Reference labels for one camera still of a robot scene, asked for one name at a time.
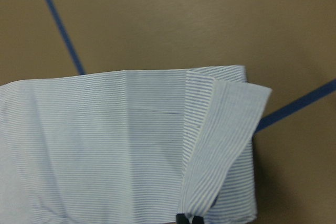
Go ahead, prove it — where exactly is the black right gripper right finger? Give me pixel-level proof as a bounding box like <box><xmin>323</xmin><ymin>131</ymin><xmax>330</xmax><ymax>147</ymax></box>
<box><xmin>192</xmin><ymin>216</ymin><xmax>204</xmax><ymax>224</ymax></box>

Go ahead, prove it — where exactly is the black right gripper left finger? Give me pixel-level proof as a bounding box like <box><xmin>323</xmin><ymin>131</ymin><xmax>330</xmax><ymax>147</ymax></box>
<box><xmin>176</xmin><ymin>214</ymin><xmax>190</xmax><ymax>224</ymax></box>

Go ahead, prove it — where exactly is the blue striped button shirt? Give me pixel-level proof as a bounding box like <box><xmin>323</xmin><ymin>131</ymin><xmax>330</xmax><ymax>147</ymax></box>
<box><xmin>1</xmin><ymin>66</ymin><xmax>271</xmax><ymax>223</ymax></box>

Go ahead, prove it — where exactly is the brown table mat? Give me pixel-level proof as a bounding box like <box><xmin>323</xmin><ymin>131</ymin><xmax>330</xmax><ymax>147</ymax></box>
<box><xmin>1</xmin><ymin>0</ymin><xmax>335</xmax><ymax>223</ymax></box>

